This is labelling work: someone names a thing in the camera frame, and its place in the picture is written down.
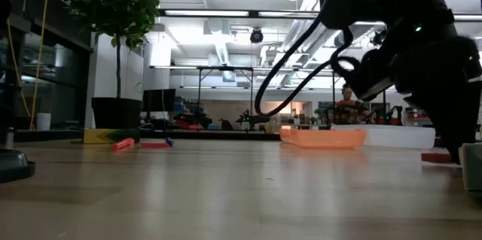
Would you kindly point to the black background station frame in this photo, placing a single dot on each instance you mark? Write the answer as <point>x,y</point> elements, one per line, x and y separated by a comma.
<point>226,68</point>

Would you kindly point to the black computer monitor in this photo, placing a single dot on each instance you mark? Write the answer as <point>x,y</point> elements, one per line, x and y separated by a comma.
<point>159,99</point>

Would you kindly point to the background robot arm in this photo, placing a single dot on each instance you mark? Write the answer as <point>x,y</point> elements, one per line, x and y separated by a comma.
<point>248,117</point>

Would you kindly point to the black plant pot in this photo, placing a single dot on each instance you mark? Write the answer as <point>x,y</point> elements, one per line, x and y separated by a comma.
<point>116,114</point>

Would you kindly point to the white cup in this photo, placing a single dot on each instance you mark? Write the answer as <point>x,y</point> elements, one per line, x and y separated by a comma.
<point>43,121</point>

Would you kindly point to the black table frame rail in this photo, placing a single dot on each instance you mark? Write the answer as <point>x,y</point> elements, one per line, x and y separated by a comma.
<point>211,134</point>

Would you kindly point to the pink eraser block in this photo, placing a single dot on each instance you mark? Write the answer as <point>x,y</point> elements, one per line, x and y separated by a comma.
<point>152,144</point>

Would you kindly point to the black dome ceiling camera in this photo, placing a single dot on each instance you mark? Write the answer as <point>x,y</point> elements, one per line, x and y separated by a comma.
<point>257,36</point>

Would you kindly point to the small metal cylinder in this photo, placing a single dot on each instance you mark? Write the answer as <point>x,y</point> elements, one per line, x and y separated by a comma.
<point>9,138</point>

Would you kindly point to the orange pencil box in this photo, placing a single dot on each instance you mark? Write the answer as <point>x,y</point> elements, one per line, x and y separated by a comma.
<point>322,138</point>

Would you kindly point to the person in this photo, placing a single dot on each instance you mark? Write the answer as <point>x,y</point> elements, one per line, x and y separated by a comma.
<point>186,111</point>
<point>345,95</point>

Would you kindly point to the black electric pencil sharpener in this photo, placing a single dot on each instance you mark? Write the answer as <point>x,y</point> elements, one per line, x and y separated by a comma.
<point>13,164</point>

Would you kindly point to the orange red marker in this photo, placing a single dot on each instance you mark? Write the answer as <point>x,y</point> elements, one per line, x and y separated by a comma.
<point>123,144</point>

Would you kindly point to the yellow green crayon box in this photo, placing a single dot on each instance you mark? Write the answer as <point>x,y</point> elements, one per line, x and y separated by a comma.
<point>96,136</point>
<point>473,168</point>

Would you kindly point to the ceiling light strip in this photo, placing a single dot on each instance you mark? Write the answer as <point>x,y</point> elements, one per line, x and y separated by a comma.
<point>288,14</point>
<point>207,13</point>

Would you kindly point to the red marker pen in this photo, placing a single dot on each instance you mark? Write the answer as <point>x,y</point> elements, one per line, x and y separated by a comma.
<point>435,158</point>

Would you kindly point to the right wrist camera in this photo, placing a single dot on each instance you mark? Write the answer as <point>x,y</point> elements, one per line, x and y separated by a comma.
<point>376,74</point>

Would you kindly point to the green leafy tree plant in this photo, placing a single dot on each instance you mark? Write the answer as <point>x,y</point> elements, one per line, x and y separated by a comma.
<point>113,3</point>

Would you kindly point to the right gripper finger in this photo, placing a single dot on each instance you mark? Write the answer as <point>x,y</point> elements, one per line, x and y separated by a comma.
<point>463,127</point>

